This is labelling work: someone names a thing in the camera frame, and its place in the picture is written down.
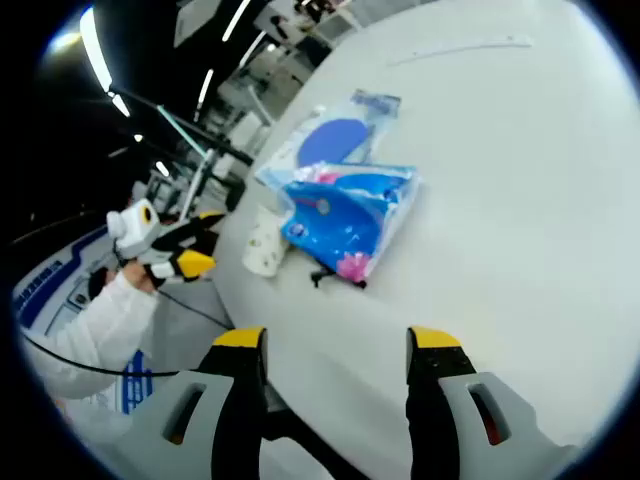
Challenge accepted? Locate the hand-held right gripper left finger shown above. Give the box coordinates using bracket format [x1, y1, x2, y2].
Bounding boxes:
[97, 325, 269, 480]

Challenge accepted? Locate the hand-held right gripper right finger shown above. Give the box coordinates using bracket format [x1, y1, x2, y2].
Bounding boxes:
[405, 325, 581, 480]

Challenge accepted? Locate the blue tissue packet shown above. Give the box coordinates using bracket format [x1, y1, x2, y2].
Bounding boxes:
[279, 162, 421, 284]

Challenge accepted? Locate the blue paddle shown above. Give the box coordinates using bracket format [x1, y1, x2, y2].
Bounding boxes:
[254, 89, 404, 201]

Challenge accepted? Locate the clear plastic ruler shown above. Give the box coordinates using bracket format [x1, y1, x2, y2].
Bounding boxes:
[387, 33, 534, 69]

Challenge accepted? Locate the person's left hand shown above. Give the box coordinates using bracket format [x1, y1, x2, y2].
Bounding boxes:
[117, 259, 169, 296]

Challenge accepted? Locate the black tripod stand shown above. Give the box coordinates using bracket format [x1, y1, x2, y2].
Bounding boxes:
[108, 85, 256, 221]

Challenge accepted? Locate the long ceiling light strip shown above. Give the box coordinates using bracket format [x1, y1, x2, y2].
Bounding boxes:
[78, 7, 132, 119]

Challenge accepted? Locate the white table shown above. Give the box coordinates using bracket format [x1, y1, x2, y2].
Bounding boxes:
[212, 0, 634, 480]

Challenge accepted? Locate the grey ceiling panel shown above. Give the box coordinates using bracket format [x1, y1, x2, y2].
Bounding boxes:
[172, 0, 211, 49]

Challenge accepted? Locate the thin black left gripper cable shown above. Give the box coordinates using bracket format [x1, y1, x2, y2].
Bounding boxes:
[158, 290, 235, 330]

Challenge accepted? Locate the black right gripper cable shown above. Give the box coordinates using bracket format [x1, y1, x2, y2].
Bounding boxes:
[22, 332, 184, 377]

